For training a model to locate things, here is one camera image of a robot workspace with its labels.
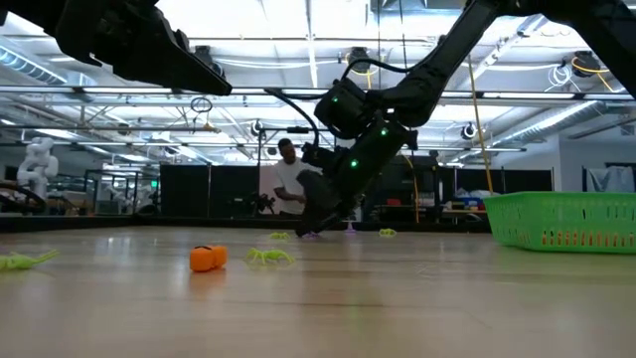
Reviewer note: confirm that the black equipment rack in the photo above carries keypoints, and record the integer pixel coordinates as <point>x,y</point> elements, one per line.
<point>422,179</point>

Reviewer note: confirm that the black camera gantry frame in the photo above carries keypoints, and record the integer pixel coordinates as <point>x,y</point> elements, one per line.
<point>278,130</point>

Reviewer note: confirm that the silver ventilation duct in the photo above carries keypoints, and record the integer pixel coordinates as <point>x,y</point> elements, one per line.
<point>546,122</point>

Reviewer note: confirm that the grey hanging cloth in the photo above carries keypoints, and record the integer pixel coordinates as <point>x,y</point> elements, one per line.
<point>613,179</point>

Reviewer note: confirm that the green plastic spider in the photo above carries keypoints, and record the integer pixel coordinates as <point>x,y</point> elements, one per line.
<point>387,232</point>
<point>269,256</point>
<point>278,235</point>
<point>20,262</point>

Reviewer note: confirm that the black background robot arm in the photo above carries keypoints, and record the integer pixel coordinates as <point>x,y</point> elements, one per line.
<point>256,203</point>

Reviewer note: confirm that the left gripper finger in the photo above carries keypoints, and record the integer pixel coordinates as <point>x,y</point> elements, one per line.
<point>181,41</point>
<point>174,64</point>

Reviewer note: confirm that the long ceiling light strip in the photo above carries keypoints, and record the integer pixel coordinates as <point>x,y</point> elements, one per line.
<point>273,92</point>

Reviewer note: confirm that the person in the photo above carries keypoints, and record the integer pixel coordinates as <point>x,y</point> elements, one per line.
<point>288,181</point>

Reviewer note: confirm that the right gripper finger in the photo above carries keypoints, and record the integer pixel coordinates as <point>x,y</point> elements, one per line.
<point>310,226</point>
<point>348,216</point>

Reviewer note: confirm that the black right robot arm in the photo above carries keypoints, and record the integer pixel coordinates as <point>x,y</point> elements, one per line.
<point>422,84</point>

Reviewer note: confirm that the pink backdrop curtain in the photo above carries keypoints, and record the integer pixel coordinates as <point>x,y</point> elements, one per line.
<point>266,179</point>

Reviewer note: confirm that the purple plastic witch hat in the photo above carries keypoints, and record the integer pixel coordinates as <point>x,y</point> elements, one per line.
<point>312,235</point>
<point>350,228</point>

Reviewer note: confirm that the orange plastic skeleton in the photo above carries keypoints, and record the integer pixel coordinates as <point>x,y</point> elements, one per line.
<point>206,258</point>

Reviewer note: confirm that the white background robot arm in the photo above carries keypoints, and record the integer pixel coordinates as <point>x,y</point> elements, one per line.
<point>37,166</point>

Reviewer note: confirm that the black partition panel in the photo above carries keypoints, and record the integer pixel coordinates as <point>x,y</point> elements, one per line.
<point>234,191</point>
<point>184,191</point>
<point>522,180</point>

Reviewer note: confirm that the green plastic basket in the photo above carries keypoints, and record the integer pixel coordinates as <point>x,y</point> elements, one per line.
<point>561,224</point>

